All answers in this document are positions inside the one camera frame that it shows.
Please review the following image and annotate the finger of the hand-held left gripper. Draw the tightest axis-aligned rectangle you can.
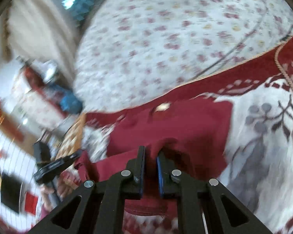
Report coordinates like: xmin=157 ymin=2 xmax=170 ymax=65
xmin=34 ymin=149 xmax=84 ymax=183

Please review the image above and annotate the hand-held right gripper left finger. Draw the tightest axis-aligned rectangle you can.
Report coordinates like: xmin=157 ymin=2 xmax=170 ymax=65
xmin=27 ymin=146 xmax=146 ymax=234

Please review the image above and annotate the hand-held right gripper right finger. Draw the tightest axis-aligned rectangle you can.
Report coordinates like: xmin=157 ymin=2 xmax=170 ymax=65
xmin=157 ymin=151 xmax=269 ymax=234

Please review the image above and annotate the dark red fleece garment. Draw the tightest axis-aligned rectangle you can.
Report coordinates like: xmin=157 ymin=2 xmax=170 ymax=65
xmin=74 ymin=100 xmax=235 ymax=218

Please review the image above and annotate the person's left hand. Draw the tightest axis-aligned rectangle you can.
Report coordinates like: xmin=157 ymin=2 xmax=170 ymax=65
xmin=43 ymin=173 xmax=76 ymax=205

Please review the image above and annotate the checkered wooden board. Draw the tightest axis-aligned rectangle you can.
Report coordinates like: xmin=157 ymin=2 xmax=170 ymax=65
xmin=56 ymin=113 xmax=86 ymax=159

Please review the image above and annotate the black box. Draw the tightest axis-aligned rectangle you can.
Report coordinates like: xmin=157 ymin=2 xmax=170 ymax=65
xmin=0 ymin=173 xmax=23 ymax=214

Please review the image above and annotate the blue cloth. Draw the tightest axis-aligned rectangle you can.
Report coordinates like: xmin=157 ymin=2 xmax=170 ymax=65
xmin=60 ymin=88 xmax=83 ymax=114

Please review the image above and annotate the red and white plush blanket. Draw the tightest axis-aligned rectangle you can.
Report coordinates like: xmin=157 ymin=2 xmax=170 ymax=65
xmin=37 ymin=30 xmax=293 ymax=234

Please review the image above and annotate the floral bed sheet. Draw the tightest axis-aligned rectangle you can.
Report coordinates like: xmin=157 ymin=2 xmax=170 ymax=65
xmin=73 ymin=0 xmax=293 ymax=114

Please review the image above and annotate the beige curtain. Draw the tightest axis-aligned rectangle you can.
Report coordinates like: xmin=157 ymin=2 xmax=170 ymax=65
xmin=4 ymin=0 xmax=80 ymax=81

